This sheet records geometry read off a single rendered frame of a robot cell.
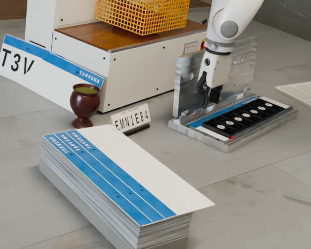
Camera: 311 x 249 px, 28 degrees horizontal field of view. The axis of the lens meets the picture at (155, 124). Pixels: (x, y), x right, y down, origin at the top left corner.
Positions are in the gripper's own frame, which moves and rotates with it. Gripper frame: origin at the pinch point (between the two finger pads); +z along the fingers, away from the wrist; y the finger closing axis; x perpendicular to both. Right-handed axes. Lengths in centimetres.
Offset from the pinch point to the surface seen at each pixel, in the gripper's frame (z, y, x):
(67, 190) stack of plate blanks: 6, -61, -4
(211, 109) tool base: 6.3, 8.5, 3.0
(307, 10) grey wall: 21, 260, 81
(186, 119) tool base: 6.3, -5.3, 3.0
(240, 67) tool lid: -3.5, 26.1, 5.0
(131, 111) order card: 2.9, -21.6, 11.2
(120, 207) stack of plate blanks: -1, -67, -23
